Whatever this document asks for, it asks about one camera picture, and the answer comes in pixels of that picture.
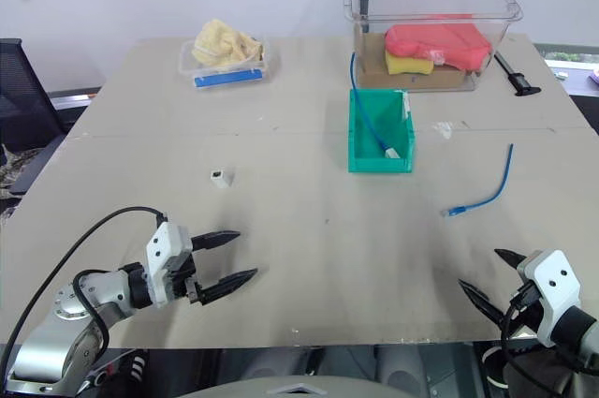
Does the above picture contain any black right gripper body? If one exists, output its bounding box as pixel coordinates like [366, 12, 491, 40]
[500, 279, 547, 338]

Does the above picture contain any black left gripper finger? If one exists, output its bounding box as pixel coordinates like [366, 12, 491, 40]
[190, 229, 241, 252]
[200, 268, 259, 305]

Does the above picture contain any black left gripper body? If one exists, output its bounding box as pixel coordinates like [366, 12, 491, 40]
[164, 252, 206, 307]

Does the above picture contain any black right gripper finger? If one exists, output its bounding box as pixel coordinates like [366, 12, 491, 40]
[494, 248, 529, 273]
[458, 278, 507, 324]

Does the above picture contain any grey robot body base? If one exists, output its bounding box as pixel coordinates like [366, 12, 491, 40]
[177, 373, 413, 398]

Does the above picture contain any blue container lid clip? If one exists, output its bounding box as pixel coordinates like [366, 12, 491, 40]
[194, 68, 264, 88]

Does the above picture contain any small clear plastic container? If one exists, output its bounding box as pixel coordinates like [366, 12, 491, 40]
[178, 37, 273, 92]

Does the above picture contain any black caliper tool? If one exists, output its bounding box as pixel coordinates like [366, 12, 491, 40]
[493, 52, 543, 98]

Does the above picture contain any green plastic bin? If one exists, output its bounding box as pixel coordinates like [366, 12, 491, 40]
[346, 89, 416, 174]

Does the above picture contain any yellow crumpled cloth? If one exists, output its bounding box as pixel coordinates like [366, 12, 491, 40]
[193, 19, 267, 66]

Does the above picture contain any yellow sponge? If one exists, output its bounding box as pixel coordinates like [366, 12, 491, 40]
[386, 51, 435, 76]

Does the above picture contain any red cloth bundle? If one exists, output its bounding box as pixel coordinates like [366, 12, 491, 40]
[384, 13, 493, 72]

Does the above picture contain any black office chair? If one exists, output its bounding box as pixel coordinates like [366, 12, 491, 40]
[0, 37, 69, 196]

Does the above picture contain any large clear plastic tub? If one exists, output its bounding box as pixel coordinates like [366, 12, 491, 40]
[342, 0, 523, 93]

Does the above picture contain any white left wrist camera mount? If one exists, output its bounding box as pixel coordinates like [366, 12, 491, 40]
[144, 222, 194, 309]

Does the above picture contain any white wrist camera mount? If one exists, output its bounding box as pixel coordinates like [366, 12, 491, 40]
[144, 222, 194, 309]
[517, 249, 584, 348]

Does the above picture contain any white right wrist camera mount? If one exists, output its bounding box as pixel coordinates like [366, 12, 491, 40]
[517, 249, 584, 348]

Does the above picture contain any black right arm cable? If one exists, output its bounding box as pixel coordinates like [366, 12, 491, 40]
[499, 279, 567, 398]

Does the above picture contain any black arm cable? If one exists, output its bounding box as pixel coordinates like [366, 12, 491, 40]
[0, 206, 168, 381]
[499, 279, 567, 398]

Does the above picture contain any blue cable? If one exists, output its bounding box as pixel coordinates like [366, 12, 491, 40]
[350, 52, 401, 159]
[440, 143, 515, 218]

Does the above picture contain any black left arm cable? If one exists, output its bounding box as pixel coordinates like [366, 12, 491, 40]
[0, 206, 168, 381]

